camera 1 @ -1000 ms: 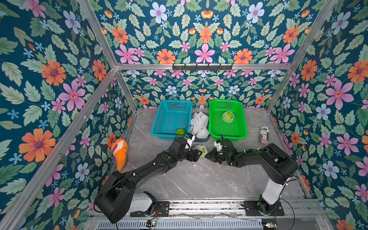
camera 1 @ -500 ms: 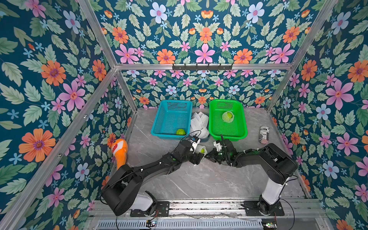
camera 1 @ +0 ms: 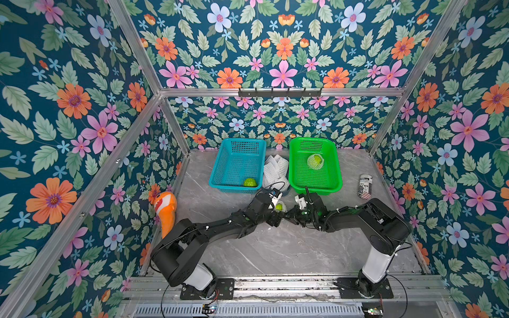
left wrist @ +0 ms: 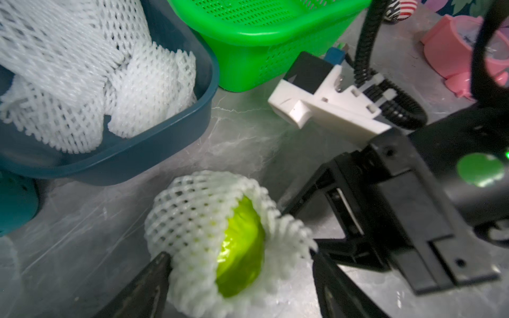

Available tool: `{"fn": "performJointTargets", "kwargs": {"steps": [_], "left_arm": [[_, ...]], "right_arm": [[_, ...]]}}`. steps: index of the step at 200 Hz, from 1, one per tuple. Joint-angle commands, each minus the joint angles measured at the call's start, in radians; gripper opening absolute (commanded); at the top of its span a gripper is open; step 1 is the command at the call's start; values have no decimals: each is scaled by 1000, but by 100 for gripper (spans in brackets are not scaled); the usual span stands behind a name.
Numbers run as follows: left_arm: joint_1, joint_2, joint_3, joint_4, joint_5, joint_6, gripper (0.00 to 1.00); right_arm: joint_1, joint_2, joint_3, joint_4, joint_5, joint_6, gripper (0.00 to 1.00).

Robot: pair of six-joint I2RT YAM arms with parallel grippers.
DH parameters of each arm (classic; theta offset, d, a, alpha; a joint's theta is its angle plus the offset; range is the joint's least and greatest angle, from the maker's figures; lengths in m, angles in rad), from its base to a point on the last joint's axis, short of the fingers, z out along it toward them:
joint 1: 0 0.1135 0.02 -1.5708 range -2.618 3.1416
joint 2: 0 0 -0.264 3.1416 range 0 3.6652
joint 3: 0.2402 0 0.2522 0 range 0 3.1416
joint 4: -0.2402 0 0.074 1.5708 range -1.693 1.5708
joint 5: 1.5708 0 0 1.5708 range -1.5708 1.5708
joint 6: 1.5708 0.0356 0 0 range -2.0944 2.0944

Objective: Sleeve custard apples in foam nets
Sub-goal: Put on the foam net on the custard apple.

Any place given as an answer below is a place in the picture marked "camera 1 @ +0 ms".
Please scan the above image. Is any white foam net sleeve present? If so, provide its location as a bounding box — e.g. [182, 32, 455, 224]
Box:
[306, 154, 324, 170]

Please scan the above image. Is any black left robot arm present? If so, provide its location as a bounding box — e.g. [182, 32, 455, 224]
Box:
[151, 189, 282, 287]

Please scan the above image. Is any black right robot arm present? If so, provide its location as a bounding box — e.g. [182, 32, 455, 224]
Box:
[284, 192, 412, 298]

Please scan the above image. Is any grey bin of nets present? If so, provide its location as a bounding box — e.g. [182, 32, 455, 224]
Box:
[262, 186, 274, 195]

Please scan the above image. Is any pile of white foam nets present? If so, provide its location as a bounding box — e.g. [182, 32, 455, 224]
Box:
[262, 155, 290, 192]

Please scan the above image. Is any green custard apple at edge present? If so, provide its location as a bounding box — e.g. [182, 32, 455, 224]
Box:
[243, 178, 258, 188]

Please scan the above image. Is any bright green plastic basket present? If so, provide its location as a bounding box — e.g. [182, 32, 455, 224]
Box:
[288, 137, 343, 196]

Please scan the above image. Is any striped drink can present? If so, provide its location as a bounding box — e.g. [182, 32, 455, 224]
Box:
[358, 174, 373, 200]

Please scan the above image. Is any teal plastic basket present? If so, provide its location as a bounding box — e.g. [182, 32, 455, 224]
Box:
[209, 138, 266, 194]

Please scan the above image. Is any orange clownfish toy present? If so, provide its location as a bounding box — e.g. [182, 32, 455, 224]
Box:
[154, 192, 178, 238]

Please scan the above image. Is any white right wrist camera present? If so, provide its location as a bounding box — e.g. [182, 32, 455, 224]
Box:
[294, 196, 308, 211]

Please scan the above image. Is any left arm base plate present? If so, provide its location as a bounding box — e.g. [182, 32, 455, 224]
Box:
[180, 278, 235, 301]

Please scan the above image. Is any black hook rail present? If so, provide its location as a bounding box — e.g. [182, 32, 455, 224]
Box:
[237, 88, 322, 99]

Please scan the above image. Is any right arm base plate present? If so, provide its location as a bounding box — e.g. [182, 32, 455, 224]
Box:
[334, 274, 394, 299]

